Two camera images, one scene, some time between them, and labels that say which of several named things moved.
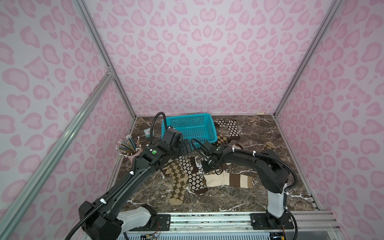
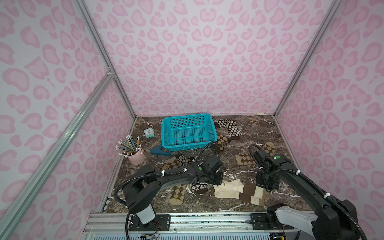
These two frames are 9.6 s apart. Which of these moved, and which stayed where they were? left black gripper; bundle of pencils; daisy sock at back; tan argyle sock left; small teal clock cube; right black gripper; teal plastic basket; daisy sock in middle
Moved: left black gripper; right black gripper
Stayed: small teal clock cube; bundle of pencils; tan argyle sock left; daisy sock in middle; teal plastic basket; daisy sock at back
